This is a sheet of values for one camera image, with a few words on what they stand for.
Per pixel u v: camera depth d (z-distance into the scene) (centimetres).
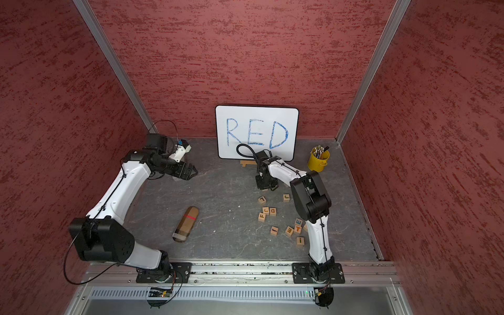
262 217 87
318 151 93
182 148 74
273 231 83
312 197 57
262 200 92
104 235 42
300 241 79
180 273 71
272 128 97
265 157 75
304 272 74
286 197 92
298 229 83
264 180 85
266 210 89
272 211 88
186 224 84
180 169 72
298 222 85
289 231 83
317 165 100
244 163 106
